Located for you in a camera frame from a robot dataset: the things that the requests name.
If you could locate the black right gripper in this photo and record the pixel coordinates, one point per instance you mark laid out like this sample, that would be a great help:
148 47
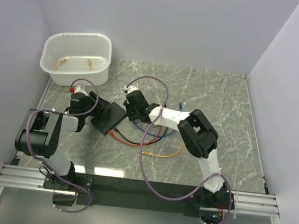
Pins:
130 116

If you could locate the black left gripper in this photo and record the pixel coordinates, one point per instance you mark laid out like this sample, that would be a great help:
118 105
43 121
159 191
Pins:
92 94

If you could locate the black network switch box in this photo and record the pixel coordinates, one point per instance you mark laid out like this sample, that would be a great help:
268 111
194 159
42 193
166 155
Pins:
109 117

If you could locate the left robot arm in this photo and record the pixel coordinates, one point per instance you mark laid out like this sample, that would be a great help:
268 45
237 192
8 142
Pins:
39 135

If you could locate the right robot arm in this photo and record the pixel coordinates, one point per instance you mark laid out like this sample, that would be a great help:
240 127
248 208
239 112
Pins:
199 137

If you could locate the white plastic tub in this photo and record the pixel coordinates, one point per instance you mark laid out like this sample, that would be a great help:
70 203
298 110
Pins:
69 56

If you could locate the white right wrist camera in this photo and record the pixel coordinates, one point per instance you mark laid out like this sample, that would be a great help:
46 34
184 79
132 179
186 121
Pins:
128 89

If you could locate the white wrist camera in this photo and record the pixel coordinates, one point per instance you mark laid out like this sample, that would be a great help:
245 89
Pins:
80 88
128 89

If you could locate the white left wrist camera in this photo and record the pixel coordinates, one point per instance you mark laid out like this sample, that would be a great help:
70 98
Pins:
80 88

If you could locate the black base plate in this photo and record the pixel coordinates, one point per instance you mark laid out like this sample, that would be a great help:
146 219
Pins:
189 207

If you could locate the aluminium rail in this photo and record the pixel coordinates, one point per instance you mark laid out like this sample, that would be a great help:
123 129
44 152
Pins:
31 178

